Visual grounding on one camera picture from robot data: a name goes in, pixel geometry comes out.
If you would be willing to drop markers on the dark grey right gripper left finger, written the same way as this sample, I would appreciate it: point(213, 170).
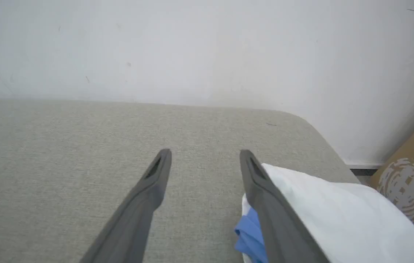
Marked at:
point(130, 219)

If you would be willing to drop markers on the white wall baseboard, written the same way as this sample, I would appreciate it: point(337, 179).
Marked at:
point(364, 165)

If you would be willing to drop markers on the white shirt with blue sleeves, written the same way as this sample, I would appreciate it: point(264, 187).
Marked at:
point(342, 215)

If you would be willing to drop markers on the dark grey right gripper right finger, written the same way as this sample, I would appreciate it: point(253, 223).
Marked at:
point(280, 226)

